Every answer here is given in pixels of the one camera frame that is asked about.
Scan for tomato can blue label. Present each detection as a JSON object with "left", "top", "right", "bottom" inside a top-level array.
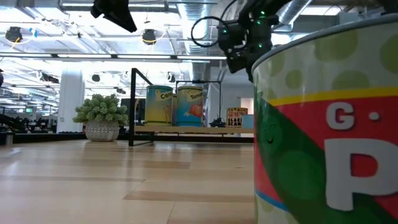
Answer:
[{"left": 175, "top": 85, "right": 205, "bottom": 128}]

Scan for white building column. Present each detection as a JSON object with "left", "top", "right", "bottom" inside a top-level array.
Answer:
[{"left": 57, "top": 67, "right": 86, "bottom": 134}]

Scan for dark background workstations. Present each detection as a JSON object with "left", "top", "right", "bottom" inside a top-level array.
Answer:
[{"left": 0, "top": 105, "right": 58, "bottom": 146}]

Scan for silver ventilation duct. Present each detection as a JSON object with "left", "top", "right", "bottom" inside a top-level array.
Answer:
[
  {"left": 273, "top": 0, "right": 313, "bottom": 32},
  {"left": 177, "top": 2, "right": 210, "bottom": 85}
]

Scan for long ceiling light strip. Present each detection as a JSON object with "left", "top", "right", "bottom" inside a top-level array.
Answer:
[{"left": 0, "top": 52, "right": 228, "bottom": 62}]

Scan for green peas can red label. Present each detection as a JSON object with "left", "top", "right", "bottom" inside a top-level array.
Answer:
[{"left": 252, "top": 14, "right": 398, "bottom": 224}]

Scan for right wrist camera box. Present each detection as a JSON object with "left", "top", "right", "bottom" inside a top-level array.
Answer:
[{"left": 216, "top": 21, "right": 248, "bottom": 50}]

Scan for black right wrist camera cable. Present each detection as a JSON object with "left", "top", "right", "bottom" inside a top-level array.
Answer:
[{"left": 190, "top": 15, "right": 231, "bottom": 48}]

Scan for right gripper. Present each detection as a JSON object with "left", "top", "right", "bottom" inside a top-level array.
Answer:
[{"left": 226, "top": 14, "right": 279, "bottom": 83}]

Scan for black frame wooden board shelf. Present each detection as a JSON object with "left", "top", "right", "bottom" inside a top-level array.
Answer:
[{"left": 127, "top": 67, "right": 254, "bottom": 147}]

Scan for black background monitor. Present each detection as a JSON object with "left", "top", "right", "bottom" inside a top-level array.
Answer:
[{"left": 120, "top": 98, "right": 147, "bottom": 126}]

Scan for green plant in white pot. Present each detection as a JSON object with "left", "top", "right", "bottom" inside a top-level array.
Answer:
[{"left": 72, "top": 93, "right": 129, "bottom": 142}]

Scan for carrots can yellow blue label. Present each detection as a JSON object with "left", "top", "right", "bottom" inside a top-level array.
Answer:
[{"left": 144, "top": 85, "right": 174, "bottom": 127}]

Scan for black ceiling camera pod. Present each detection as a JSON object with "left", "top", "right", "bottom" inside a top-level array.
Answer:
[
  {"left": 141, "top": 28, "right": 158, "bottom": 46},
  {"left": 4, "top": 26, "right": 24, "bottom": 44}
]

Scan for spicy black beans can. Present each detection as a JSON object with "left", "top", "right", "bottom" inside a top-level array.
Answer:
[{"left": 226, "top": 107, "right": 249, "bottom": 129}]

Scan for pale blue labelled tin can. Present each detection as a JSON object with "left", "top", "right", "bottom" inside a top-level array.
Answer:
[{"left": 242, "top": 114, "right": 254, "bottom": 129}]

